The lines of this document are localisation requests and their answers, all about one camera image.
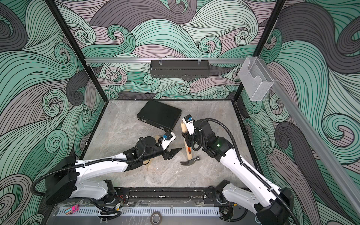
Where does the wooden block with nails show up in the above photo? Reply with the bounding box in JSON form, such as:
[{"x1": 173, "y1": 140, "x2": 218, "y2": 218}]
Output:
[{"x1": 143, "y1": 135, "x2": 160, "y2": 168}]

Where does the wooden handle claw hammer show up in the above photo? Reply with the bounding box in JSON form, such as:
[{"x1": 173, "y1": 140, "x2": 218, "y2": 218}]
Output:
[{"x1": 181, "y1": 122, "x2": 201, "y2": 166}]

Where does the black wall shelf tray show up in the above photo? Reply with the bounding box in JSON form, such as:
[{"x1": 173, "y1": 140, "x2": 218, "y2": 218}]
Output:
[{"x1": 150, "y1": 60, "x2": 211, "y2": 78}]

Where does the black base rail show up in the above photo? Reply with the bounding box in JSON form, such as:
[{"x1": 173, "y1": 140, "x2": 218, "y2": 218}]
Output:
[{"x1": 115, "y1": 186, "x2": 230, "y2": 205}]

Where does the white slotted cable duct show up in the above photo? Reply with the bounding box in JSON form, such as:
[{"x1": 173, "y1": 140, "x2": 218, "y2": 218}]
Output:
[{"x1": 56, "y1": 206, "x2": 220, "y2": 217}]

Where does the black hard case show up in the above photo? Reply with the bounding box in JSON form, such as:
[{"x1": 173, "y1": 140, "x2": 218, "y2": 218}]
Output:
[{"x1": 137, "y1": 100, "x2": 182, "y2": 132}]

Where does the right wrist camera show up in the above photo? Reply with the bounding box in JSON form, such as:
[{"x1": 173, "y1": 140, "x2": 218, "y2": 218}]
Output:
[{"x1": 182, "y1": 114, "x2": 195, "y2": 136}]

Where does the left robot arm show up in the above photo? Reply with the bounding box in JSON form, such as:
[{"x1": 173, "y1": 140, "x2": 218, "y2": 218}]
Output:
[{"x1": 30, "y1": 133, "x2": 181, "y2": 205}]

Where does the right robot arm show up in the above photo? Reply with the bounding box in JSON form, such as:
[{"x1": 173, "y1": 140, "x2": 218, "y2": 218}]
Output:
[{"x1": 182, "y1": 115, "x2": 300, "y2": 225}]

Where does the pink small clip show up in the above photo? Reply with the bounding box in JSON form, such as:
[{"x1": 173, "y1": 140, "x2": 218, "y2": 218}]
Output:
[{"x1": 71, "y1": 204, "x2": 79, "y2": 213}]

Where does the clear plastic wall bin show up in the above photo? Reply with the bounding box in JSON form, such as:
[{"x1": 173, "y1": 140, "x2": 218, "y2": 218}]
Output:
[{"x1": 238, "y1": 56, "x2": 274, "y2": 102}]

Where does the tape roll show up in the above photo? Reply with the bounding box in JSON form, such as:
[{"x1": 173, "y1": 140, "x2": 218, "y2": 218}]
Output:
[{"x1": 150, "y1": 212, "x2": 162, "y2": 225}]

